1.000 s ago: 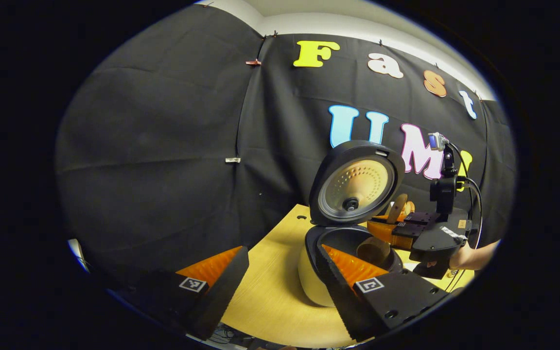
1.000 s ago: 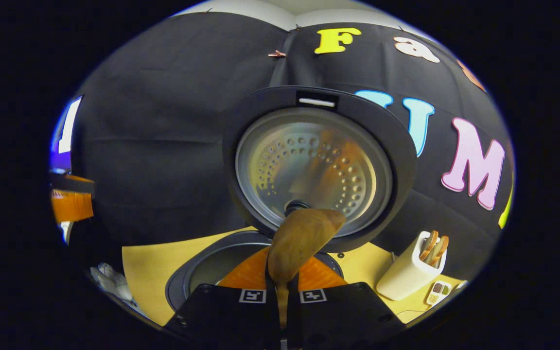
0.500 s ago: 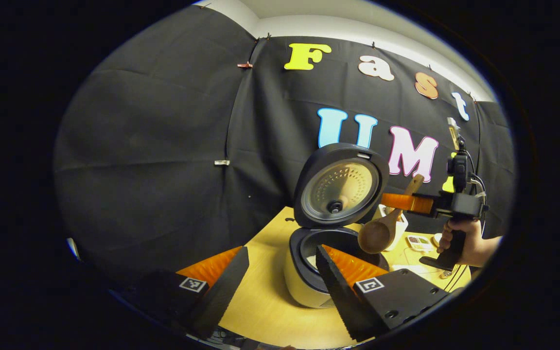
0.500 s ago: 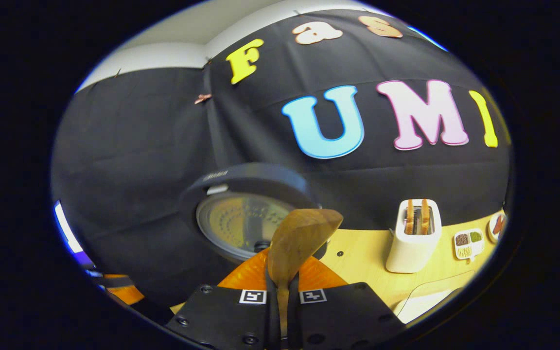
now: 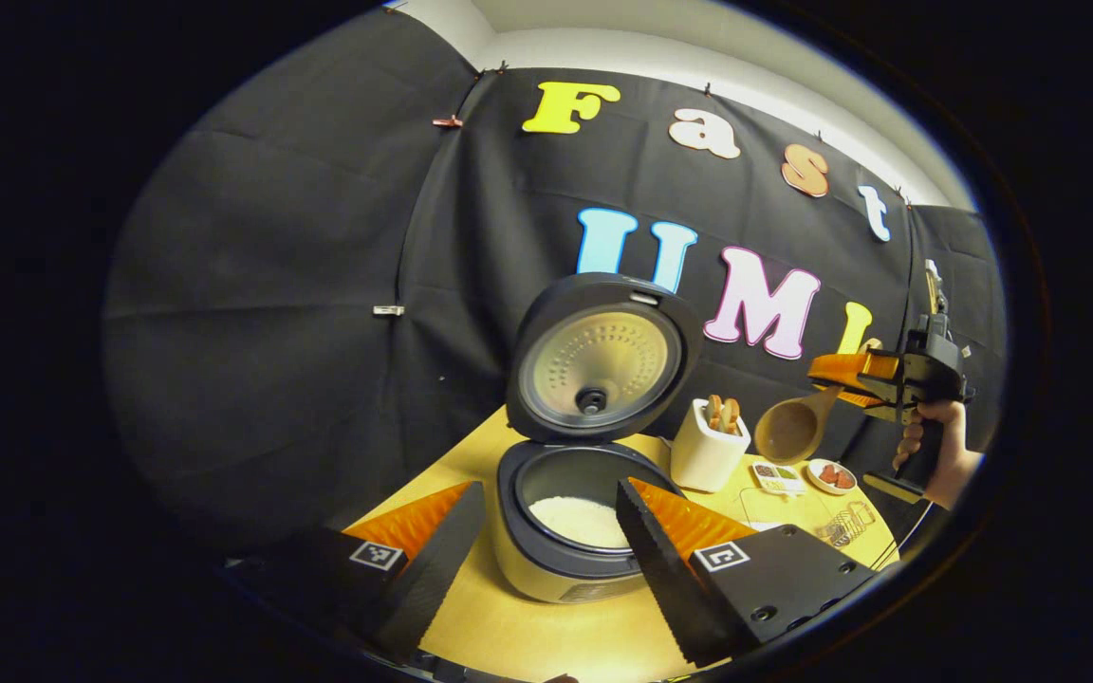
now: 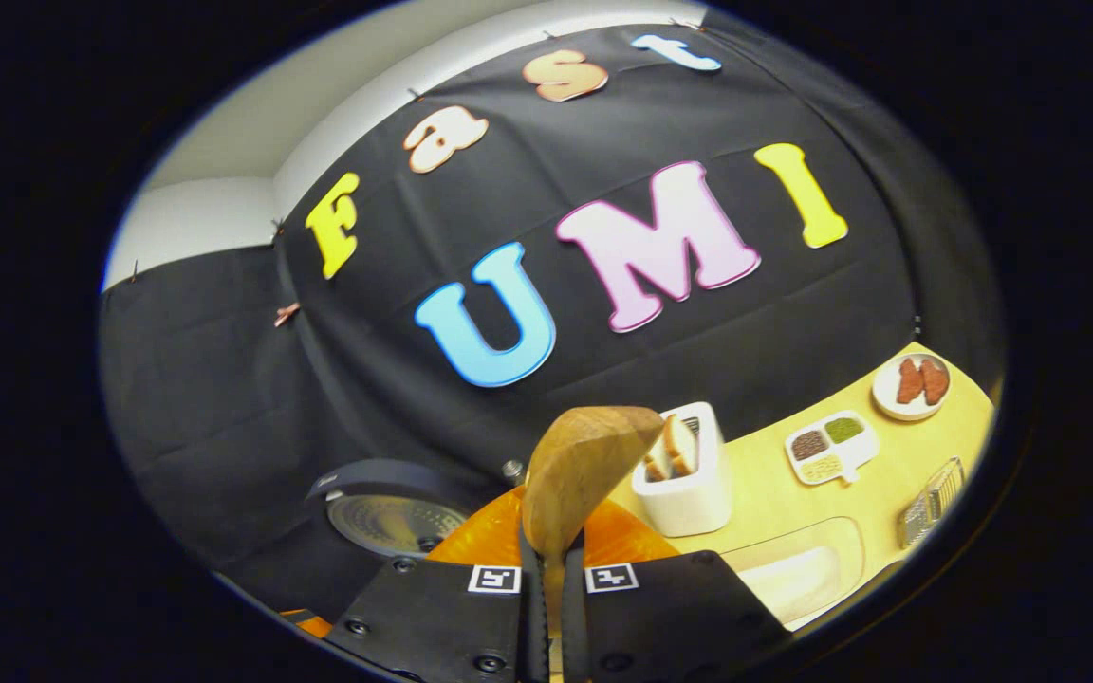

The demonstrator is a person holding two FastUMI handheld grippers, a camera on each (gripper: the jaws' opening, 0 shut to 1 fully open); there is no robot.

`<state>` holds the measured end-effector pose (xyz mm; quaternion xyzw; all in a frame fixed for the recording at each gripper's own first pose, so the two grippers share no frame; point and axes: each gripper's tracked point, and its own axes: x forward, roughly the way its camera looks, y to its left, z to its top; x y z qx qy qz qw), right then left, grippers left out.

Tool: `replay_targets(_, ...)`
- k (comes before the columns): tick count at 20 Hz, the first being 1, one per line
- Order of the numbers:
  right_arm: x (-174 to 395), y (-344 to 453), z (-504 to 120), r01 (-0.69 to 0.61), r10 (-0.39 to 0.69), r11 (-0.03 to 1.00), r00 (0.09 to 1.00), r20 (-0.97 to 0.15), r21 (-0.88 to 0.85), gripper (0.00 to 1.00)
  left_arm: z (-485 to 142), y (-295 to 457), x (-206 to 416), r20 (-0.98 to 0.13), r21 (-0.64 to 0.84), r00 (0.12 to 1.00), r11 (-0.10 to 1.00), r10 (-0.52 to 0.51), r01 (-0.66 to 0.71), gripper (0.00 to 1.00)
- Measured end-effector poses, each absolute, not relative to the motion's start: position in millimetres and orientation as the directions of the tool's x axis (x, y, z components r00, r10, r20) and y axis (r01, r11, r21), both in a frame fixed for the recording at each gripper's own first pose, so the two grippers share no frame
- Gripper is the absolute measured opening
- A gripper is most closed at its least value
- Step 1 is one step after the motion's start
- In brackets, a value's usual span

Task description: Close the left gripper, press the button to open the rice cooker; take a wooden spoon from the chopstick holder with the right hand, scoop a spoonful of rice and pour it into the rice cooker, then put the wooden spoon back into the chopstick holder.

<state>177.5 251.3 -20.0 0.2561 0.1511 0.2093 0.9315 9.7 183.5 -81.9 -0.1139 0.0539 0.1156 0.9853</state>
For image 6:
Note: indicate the red meat slice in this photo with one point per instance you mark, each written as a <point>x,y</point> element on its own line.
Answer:
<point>909,381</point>
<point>935,381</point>

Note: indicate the black backdrop cloth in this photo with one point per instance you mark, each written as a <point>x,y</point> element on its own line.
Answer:
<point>698,114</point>

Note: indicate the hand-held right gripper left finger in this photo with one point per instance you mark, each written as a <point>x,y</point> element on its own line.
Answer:
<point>534,617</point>

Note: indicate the dark grey rice cooker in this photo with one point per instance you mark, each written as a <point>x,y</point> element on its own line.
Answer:
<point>385,522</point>

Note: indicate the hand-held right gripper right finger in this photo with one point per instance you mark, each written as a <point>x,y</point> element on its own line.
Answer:
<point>573,626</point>

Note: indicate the white toaster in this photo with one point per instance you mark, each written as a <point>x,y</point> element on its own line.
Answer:
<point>689,503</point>

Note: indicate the white divided dish of grains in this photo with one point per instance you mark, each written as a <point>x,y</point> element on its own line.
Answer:
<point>850,455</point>

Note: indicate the white round plate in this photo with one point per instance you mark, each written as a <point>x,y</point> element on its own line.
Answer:
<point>883,403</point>

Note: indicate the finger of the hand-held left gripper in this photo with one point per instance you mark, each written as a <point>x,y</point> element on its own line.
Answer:
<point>311,624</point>

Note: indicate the clear glass tray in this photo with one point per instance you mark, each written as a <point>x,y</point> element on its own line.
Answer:
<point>841,545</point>

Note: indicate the pink clip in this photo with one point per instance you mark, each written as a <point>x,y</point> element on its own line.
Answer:
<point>287,314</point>

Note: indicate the toast slice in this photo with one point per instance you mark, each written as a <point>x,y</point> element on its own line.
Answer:
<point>680,444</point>
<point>657,465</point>

